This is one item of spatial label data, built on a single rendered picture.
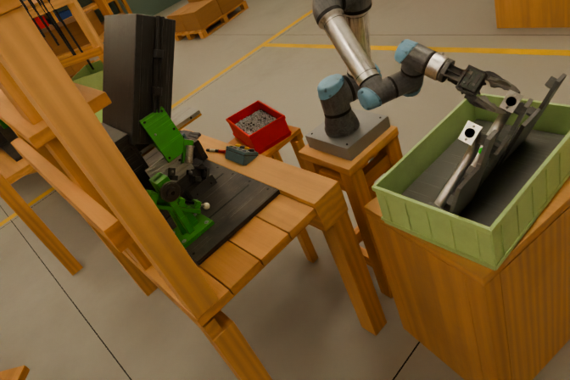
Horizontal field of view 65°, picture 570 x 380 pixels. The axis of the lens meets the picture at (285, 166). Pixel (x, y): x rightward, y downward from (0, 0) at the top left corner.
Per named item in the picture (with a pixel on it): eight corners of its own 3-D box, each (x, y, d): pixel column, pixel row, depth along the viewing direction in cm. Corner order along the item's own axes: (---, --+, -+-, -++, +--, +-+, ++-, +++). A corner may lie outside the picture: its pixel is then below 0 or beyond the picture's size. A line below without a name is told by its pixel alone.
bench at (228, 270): (220, 223, 324) (162, 122, 277) (388, 321, 216) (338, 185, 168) (142, 291, 295) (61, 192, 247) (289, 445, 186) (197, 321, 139)
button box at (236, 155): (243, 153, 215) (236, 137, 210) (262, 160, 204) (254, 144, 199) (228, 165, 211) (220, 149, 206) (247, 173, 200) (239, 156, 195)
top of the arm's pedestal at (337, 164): (346, 120, 218) (343, 114, 215) (399, 133, 194) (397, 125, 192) (300, 159, 205) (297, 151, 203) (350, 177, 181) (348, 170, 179)
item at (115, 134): (140, 177, 224) (103, 121, 206) (168, 194, 202) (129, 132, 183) (108, 200, 216) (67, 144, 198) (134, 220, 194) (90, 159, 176)
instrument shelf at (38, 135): (40, 78, 202) (34, 69, 199) (112, 103, 136) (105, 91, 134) (-14, 108, 191) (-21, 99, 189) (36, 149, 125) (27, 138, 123)
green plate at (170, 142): (183, 148, 200) (156, 107, 193) (190, 147, 193) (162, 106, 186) (163, 163, 195) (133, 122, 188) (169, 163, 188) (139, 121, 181)
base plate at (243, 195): (158, 141, 257) (156, 138, 256) (280, 192, 177) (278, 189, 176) (95, 186, 239) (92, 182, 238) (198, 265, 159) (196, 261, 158)
